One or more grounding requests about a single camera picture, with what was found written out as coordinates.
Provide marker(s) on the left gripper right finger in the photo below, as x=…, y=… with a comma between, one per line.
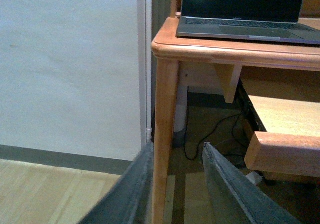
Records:
x=235, y=199

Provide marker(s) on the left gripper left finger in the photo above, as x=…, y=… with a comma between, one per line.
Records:
x=129, y=200

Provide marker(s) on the wooden keyboard tray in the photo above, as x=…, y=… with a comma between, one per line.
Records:
x=287, y=146

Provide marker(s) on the white wall conduit pipe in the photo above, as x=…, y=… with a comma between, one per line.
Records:
x=148, y=38

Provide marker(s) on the wooden desk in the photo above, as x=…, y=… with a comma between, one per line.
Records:
x=227, y=59

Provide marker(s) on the grey laptop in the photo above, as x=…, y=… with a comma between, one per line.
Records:
x=260, y=20

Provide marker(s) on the white power adapter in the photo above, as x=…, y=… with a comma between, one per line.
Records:
x=254, y=177

